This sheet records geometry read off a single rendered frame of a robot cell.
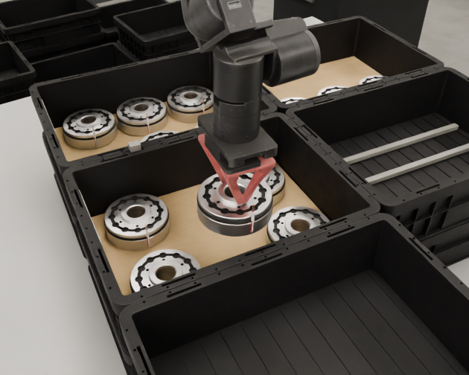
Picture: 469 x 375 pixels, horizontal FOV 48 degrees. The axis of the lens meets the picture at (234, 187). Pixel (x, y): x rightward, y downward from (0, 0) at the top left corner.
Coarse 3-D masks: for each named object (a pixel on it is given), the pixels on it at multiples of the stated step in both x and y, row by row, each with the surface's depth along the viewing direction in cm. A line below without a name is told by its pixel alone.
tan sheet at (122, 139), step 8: (168, 120) 113; (56, 128) 110; (168, 128) 110; (176, 128) 110; (184, 128) 110; (192, 128) 110; (64, 136) 108; (120, 136) 108; (128, 136) 108; (136, 136) 108; (144, 136) 108; (64, 144) 106; (112, 144) 106; (120, 144) 106; (64, 152) 104; (72, 152) 104; (80, 152) 104; (88, 152) 104; (96, 152) 104; (72, 160) 102
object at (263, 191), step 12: (216, 180) 75; (204, 192) 72; (216, 192) 72; (264, 192) 73; (204, 204) 70; (216, 204) 71; (252, 204) 70; (264, 204) 71; (216, 216) 69; (228, 216) 69; (240, 216) 69
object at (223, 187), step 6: (240, 180) 74; (222, 186) 72; (228, 186) 73; (240, 186) 73; (246, 186) 73; (222, 192) 72; (222, 198) 71; (228, 198) 71; (228, 204) 70; (234, 204) 70
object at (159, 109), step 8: (128, 104) 111; (152, 104) 111; (160, 104) 111; (120, 112) 109; (128, 112) 109; (152, 112) 109; (160, 112) 109; (128, 120) 107; (136, 120) 107; (144, 120) 107; (152, 120) 107
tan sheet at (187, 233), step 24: (192, 192) 95; (288, 192) 95; (96, 216) 90; (192, 216) 90; (168, 240) 85; (192, 240) 85; (216, 240) 85; (240, 240) 85; (264, 240) 85; (120, 264) 81; (120, 288) 78
